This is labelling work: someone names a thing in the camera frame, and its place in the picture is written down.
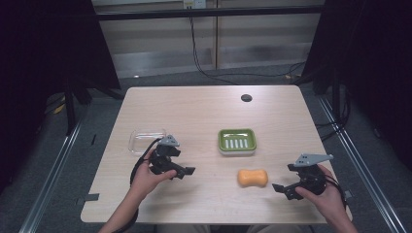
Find black metal stand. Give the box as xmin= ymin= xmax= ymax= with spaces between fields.
xmin=62 ymin=77 xmax=124 ymax=136
xmin=329 ymin=73 xmax=345 ymax=121

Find black horizontal bar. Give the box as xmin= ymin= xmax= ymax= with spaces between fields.
xmin=96 ymin=5 xmax=326 ymax=21

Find black floor cables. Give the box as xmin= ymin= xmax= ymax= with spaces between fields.
xmin=315 ymin=92 xmax=353 ymax=143

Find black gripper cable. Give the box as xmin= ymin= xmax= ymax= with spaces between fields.
xmin=129 ymin=138 xmax=162 ymax=186
xmin=325 ymin=175 xmax=349 ymax=209

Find metal floor rail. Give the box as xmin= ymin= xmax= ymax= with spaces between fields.
xmin=318 ymin=96 xmax=406 ymax=233
xmin=18 ymin=118 xmax=83 ymax=233

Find dark curtain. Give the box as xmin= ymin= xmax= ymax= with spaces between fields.
xmin=302 ymin=0 xmax=412 ymax=171
xmin=0 ymin=0 xmax=121 ymax=195

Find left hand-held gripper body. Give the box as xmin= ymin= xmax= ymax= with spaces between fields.
xmin=149 ymin=134 xmax=181 ymax=176

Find person's left hand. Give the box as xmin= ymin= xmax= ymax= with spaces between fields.
xmin=130 ymin=150 xmax=179 ymax=199

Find green soap dish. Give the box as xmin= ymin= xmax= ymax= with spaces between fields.
xmin=217 ymin=128 xmax=258 ymax=156

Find clear plastic container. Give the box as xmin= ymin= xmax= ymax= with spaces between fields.
xmin=127 ymin=128 xmax=167 ymax=156

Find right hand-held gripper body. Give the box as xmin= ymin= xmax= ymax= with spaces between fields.
xmin=292 ymin=152 xmax=335 ymax=196

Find white power outlet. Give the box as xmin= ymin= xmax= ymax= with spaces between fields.
xmin=183 ymin=0 xmax=207 ymax=10

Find grey tape strip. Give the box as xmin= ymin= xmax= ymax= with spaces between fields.
xmin=75 ymin=192 xmax=101 ymax=206

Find black hanging wall cable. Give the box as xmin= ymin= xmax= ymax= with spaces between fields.
xmin=189 ymin=16 xmax=307 ymax=86

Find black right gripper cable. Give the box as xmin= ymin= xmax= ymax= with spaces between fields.
xmin=325 ymin=175 xmax=349 ymax=209

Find orange sponge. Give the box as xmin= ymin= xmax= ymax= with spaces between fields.
xmin=236 ymin=168 xmax=269 ymax=188

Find person's right hand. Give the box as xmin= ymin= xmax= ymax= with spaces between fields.
xmin=294 ymin=164 xmax=347 ymax=222

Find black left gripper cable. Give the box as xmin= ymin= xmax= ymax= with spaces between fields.
xmin=129 ymin=138 xmax=162 ymax=186

